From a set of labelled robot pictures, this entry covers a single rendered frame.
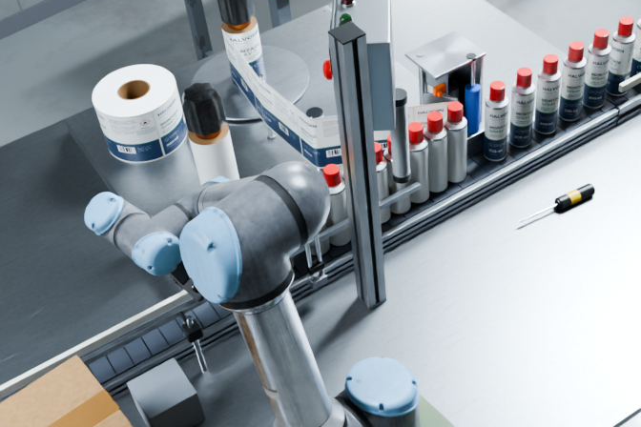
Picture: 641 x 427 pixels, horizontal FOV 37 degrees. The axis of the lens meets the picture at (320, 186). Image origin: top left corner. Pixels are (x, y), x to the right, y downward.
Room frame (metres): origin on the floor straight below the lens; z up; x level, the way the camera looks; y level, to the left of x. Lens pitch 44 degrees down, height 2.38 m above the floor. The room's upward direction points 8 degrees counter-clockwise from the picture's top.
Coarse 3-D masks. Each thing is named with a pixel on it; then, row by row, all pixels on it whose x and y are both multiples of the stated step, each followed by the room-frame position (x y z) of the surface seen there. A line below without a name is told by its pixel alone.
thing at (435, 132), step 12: (432, 120) 1.52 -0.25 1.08; (432, 132) 1.52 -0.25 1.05; (444, 132) 1.52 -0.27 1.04; (432, 144) 1.51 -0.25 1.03; (444, 144) 1.51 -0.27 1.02; (432, 156) 1.51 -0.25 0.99; (444, 156) 1.51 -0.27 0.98; (432, 168) 1.51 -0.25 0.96; (444, 168) 1.51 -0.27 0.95; (432, 180) 1.51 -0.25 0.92; (444, 180) 1.51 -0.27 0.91; (432, 192) 1.51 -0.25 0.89
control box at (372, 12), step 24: (336, 0) 1.41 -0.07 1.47; (360, 0) 1.40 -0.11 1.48; (384, 0) 1.39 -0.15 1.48; (336, 24) 1.34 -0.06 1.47; (360, 24) 1.33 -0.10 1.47; (384, 24) 1.32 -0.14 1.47; (384, 48) 1.27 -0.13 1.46; (384, 72) 1.27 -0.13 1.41; (384, 96) 1.27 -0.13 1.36; (384, 120) 1.27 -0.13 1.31
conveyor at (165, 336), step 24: (480, 168) 1.57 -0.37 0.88; (456, 192) 1.50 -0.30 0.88; (408, 216) 1.45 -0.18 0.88; (168, 312) 1.27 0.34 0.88; (192, 312) 1.26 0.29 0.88; (216, 312) 1.26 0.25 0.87; (120, 336) 1.22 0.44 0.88; (144, 336) 1.21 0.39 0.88; (168, 336) 1.21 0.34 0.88; (96, 360) 1.17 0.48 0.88; (120, 360) 1.16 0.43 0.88; (144, 360) 1.16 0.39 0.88
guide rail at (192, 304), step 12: (408, 192) 1.44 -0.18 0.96; (384, 204) 1.42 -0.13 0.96; (336, 228) 1.36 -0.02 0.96; (312, 240) 1.34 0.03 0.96; (300, 252) 1.32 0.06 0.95; (192, 300) 1.22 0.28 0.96; (204, 300) 1.22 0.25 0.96; (156, 324) 1.18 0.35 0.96; (132, 336) 1.15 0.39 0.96; (108, 348) 1.13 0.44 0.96; (84, 360) 1.11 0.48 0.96
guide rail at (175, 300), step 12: (168, 300) 1.27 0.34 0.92; (180, 300) 1.27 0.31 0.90; (144, 312) 1.25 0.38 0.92; (156, 312) 1.25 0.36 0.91; (120, 324) 1.22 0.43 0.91; (132, 324) 1.23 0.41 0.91; (96, 336) 1.20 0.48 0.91; (108, 336) 1.20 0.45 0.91; (72, 348) 1.18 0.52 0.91; (84, 348) 1.18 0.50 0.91; (60, 360) 1.16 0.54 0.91; (36, 372) 1.14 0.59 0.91; (48, 372) 1.14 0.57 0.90; (12, 384) 1.11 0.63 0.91; (24, 384) 1.12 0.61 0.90; (0, 396) 1.10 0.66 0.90
